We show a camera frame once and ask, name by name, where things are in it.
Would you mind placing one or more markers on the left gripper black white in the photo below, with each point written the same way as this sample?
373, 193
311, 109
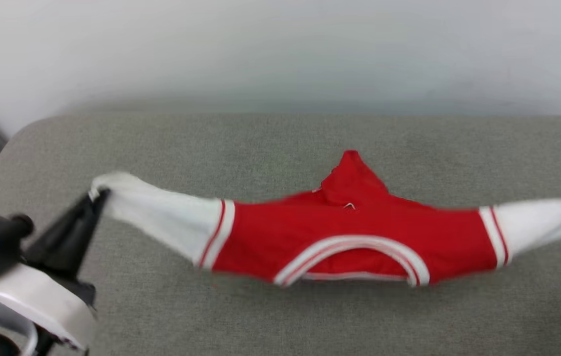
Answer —
48, 301

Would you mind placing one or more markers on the red and white basketball jersey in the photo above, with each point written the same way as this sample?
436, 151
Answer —
359, 232

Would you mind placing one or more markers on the grey fabric sofa cushion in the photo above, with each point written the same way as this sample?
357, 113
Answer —
280, 143

